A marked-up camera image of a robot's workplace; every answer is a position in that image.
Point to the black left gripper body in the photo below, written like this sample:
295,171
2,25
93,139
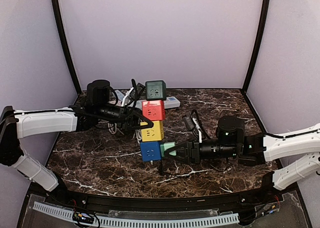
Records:
127,118

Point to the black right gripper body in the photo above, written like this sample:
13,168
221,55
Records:
191,151

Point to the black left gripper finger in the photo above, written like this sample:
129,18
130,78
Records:
136,120
180,152

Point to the light green plug adapter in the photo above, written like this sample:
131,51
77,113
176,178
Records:
165,146

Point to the red cube socket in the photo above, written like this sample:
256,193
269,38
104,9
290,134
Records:
154,110

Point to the yellow cube socket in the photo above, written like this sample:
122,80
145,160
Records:
156,133

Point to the blue cube socket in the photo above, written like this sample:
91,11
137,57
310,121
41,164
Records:
150,151

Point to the dark green cube socket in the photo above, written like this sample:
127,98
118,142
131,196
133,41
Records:
155,90

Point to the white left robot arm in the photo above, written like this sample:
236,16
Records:
17,125

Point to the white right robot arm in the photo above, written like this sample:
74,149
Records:
305,142

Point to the small blue-white power strip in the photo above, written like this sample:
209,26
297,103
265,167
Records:
120,95

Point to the long white power strip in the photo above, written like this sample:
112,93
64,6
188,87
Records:
169,103

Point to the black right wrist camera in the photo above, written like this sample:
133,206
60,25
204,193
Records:
230,130

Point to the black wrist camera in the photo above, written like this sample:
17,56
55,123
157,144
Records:
230,130
98,92

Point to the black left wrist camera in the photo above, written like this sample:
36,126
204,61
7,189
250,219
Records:
98,92

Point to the black front rail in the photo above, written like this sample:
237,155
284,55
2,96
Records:
244,201

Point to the white slotted cable duct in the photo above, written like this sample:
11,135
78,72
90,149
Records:
124,219

